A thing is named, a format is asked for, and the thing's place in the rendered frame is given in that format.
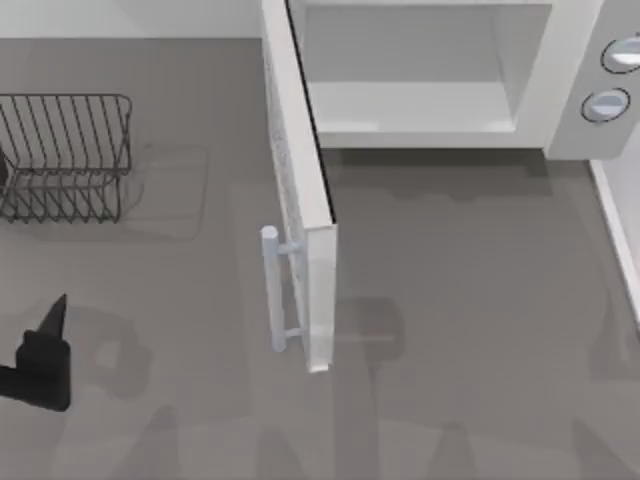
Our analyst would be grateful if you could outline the grey round microwave knob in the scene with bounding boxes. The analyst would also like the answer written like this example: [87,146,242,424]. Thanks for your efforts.
[580,88,632,123]
[599,33,640,74]

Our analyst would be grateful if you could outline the pale microwave oven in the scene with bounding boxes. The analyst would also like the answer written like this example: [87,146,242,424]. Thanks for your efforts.
[285,0,640,162]

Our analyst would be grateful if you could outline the pale grey door handle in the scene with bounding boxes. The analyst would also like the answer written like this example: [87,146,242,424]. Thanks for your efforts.
[259,225,308,354]

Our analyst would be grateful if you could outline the white microwave door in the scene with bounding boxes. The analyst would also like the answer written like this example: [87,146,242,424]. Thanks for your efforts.
[259,0,339,374]

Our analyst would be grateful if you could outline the dark wire basket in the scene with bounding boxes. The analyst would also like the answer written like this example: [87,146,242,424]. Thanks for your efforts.
[0,92,134,225]

